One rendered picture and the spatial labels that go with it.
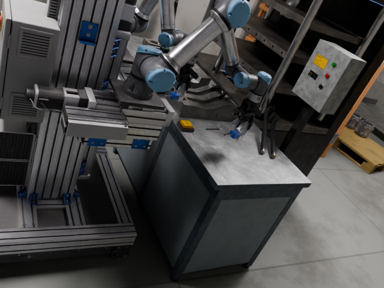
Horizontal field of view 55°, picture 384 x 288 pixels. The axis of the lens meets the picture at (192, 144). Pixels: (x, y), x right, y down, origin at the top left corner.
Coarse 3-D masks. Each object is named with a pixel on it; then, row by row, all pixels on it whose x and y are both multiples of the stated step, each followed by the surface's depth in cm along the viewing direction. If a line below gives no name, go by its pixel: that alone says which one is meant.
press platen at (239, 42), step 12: (240, 48) 334; (252, 48) 352; (264, 48) 373; (240, 60) 307; (252, 60) 313; (264, 60) 329; (276, 60) 347; (252, 72) 294; (276, 72) 308; (288, 72) 324; (300, 72) 341; (288, 84) 290
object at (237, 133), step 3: (237, 129) 205; (231, 132) 202; (234, 132) 203; (237, 132) 204; (240, 132) 203; (225, 135) 199; (228, 135) 200; (231, 135) 203; (234, 135) 201; (237, 135) 202; (240, 135) 203; (243, 135) 205; (234, 138) 203; (237, 138) 205; (240, 138) 205
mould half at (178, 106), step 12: (192, 96) 240; (204, 96) 246; (216, 96) 245; (180, 108) 227; (192, 108) 227; (204, 108) 232; (216, 108) 236; (228, 108) 241; (216, 120) 243; (228, 120) 247
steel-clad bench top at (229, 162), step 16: (128, 48) 298; (160, 96) 243; (208, 128) 229; (224, 128) 238; (256, 128) 257; (192, 144) 205; (208, 144) 212; (224, 144) 219; (240, 144) 227; (256, 144) 235; (208, 160) 197; (224, 160) 203; (240, 160) 210; (256, 160) 217; (272, 160) 224; (288, 160) 233; (224, 176) 189; (240, 176) 195; (256, 176) 201; (272, 176) 208; (288, 176) 215; (304, 176) 222
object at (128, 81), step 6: (126, 78) 174; (132, 78) 169; (138, 78) 168; (126, 84) 171; (132, 84) 169; (138, 84) 169; (144, 84) 169; (126, 90) 171; (132, 90) 171; (138, 90) 169; (144, 90) 170; (150, 90) 173; (132, 96) 170; (138, 96) 170; (144, 96) 171; (150, 96) 174
